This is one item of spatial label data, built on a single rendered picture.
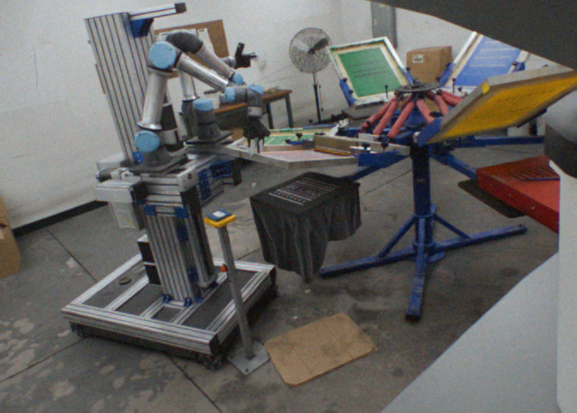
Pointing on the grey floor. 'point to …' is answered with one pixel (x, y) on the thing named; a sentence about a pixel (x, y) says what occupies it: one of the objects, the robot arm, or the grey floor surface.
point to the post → (239, 306)
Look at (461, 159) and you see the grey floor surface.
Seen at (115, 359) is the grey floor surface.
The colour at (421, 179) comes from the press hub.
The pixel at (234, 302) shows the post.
